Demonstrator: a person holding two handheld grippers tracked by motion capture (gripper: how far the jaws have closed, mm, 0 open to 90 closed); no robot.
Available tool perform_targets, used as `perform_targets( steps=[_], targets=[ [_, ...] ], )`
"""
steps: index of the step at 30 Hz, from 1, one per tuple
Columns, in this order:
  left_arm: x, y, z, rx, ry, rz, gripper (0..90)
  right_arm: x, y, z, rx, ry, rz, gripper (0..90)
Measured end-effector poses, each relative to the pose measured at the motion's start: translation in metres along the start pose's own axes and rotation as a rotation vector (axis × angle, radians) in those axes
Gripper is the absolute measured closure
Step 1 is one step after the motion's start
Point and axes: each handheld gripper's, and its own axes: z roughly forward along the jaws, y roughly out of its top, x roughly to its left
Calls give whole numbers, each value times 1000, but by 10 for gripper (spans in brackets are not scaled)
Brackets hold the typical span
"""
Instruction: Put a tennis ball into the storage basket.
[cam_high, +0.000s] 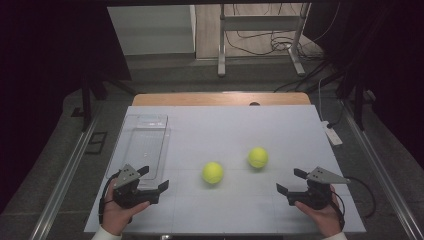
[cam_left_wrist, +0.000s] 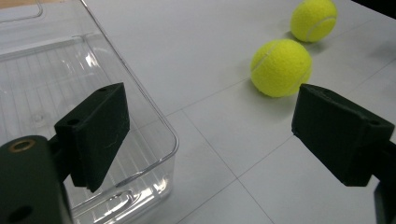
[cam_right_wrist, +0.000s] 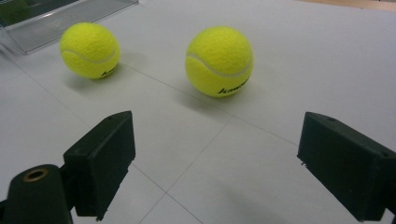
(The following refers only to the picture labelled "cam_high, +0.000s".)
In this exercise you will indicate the white cabinet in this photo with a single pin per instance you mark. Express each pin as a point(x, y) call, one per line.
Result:
point(153, 31)

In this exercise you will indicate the clear plastic container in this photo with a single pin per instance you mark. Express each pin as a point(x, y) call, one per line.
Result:
point(146, 146)

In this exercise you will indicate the black floor socket plate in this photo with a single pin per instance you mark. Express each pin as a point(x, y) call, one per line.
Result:
point(96, 142)

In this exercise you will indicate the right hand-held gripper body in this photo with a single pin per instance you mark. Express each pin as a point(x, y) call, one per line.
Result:
point(315, 196)

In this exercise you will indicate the aluminium floor rail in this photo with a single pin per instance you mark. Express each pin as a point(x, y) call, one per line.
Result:
point(383, 173)
point(66, 180)

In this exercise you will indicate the person's right hand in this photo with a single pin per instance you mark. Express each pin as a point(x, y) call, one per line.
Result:
point(325, 220)

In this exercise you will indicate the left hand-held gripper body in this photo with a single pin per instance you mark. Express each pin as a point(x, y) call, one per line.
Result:
point(128, 195)

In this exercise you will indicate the yellow tennis ball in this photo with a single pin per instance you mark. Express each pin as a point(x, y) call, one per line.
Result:
point(212, 172)
point(258, 157)

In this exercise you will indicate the white power strip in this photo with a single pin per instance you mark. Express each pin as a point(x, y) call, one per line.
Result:
point(332, 134)

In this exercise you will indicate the black metal stand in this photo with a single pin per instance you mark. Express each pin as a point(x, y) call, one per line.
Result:
point(359, 103)
point(86, 100)

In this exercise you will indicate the person's left hand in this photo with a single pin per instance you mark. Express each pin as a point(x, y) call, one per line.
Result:
point(115, 216)

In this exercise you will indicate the white metal stand frame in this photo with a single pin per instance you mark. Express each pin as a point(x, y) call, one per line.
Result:
point(260, 22)

